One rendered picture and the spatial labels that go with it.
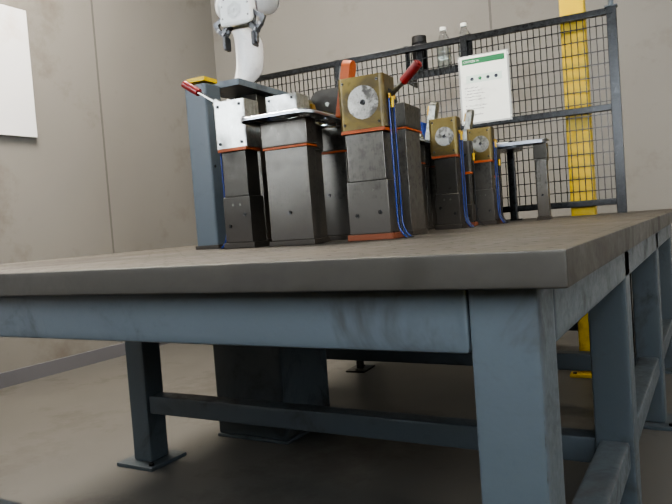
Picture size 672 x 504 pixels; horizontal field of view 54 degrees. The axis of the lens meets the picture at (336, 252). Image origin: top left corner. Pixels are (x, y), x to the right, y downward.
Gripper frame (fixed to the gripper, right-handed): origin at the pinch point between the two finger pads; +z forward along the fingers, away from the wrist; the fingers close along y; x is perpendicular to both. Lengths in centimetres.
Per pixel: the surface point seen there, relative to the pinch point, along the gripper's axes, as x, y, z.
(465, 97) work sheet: 131, 42, 0
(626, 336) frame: -21, 98, 82
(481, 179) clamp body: 67, 57, 41
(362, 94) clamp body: -34, 47, 26
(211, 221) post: -19, -3, 51
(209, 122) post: -19.1, -1.0, 24.6
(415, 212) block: -8, 51, 52
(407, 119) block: -11, 51, 29
